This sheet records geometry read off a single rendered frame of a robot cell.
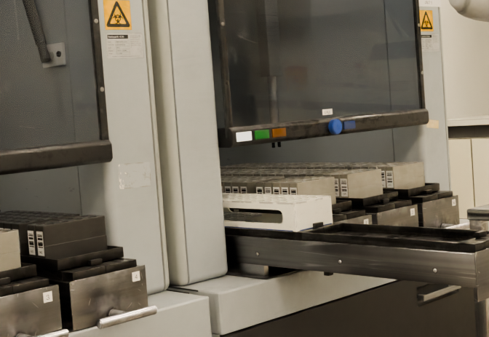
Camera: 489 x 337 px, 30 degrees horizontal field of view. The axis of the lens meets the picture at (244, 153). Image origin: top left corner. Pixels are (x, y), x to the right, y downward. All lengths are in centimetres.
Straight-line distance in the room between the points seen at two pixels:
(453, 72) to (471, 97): 19
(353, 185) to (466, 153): 226
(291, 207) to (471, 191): 260
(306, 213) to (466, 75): 286
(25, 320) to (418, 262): 57
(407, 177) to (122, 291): 84
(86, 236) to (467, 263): 56
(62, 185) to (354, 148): 86
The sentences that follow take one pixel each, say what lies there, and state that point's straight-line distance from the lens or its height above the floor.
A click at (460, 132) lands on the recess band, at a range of 415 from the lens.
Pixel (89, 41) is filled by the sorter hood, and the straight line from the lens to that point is 143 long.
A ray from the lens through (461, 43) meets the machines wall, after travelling 433.
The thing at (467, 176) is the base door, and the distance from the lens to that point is 410.
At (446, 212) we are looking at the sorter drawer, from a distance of 199.
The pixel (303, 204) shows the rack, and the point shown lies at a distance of 155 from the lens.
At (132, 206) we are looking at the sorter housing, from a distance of 148.
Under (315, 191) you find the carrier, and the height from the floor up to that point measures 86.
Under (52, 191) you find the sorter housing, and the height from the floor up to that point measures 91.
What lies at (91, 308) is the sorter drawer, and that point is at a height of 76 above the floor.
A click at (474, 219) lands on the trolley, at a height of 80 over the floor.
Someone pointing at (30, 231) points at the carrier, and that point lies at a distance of 140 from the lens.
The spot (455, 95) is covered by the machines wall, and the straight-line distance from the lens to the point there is 427.
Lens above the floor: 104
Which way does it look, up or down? 3 degrees down
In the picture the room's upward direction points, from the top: 4 degrees counter-clockwise
